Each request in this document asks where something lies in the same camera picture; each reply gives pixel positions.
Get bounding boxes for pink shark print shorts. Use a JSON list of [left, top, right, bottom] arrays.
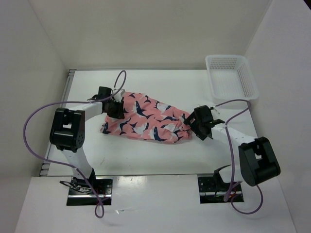
[[101, 91, 191, 144]]

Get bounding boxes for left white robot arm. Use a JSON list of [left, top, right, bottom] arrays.
[[50, 86, 125, 194]]

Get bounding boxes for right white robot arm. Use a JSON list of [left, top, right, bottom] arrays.
[[184, 105, 281, 186]]

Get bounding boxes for white plastic basket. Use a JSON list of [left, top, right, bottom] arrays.
[[205, 55, 259, 103]]

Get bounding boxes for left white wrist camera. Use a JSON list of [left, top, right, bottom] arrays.
[[113, 89, 125, 102]]

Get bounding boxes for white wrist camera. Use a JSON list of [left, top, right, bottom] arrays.
[[210, 106, 220, 115], [113, 89, 125, 102]]

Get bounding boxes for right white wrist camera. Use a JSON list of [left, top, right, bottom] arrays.
[[210, 106, 220, 115]]

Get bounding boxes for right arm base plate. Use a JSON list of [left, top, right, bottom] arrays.
[[197, 174, 244, 204]]

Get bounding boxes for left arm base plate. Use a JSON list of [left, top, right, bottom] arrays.
[[59, 178, 113, 206]]

